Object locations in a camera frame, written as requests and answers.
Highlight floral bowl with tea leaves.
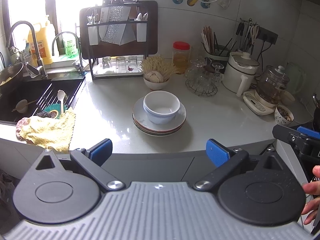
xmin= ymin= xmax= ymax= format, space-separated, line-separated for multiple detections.
xmin=274 ymin=105 xmax=294 ymax=126

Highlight hanging scissors and utensils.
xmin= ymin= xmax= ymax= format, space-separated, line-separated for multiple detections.
xmin=229 ymin=18 xmax=262 ymax=55

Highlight green bottle on sill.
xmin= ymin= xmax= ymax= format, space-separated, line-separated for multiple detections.
xmin=62 ymin=34 xmax=78 ymax=58

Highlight chrome small faucet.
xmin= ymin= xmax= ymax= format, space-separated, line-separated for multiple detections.
xmin=52 ymin=31 xmax=85 ymax=75

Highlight person right hand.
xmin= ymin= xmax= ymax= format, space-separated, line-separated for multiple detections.
xmin=302 ymin=181 xmax=320 ymax=225

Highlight black dish rack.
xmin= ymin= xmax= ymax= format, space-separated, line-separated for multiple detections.
xmin=85 ymin=1 xmax=149 ymax=80

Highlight chrome tall faucet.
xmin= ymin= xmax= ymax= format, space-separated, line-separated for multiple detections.
xmin=6 ymin=20 xmax=49 ymax=79

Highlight glass kettle on base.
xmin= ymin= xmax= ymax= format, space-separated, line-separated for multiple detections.
xmin=242 ymin=66 xmax=290 ymax=116

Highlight chopstick holder with chopsticks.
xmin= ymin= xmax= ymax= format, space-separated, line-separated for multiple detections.
xmin=201 ymin=26 xmax=231 ymax=74

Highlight bowl with noodles and garlic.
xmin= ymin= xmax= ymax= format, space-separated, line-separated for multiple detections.
xmin=140 ymin=55 xmax=178 ymax=91

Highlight white electric cooking pot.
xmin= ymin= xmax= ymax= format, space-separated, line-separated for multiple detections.
xmin=222 ymin=52 xmax=260 ymax=97

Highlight stainless steel bowl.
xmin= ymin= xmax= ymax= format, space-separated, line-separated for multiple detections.
xmin=0 ymin=62 xmax=24 ymax=95

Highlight white ladle spoon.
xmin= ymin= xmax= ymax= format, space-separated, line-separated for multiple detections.
xmin=57 ymin=90 xmax=66 ymax=115

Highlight black wall power strip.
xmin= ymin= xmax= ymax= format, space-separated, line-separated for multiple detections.
xmin=257 ymin=27 xmax=278 ymax=44

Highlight red lid honey jar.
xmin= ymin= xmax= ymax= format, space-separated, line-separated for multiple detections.
xmin=172 ymin=41 xmax=190 ymax=74

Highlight pale green electric kettle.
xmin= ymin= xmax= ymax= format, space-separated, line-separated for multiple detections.
xmin=285 ymin=62 xmax=306 ymax=95

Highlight white floral plate red rim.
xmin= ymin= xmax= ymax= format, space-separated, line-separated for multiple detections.
xmin=132 ymin=96 xmax=188 ymax=137

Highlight yellow dish cloth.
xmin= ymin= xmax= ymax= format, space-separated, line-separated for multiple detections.
xmin=16 ymin=109 xmax=76 ymax=153

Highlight yellow detergent bottle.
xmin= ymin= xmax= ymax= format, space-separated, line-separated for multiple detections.
xmin=33 ymin=15 xmax=55 ymax=65

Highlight wire rack with glass cups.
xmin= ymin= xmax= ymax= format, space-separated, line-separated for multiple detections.
xmin=184 ymin=58 xmax=224 ymax=97

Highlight white plastic bowl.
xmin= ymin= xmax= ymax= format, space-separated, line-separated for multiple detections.
xmin=143 ymin=90 xmax=181 ymax=125

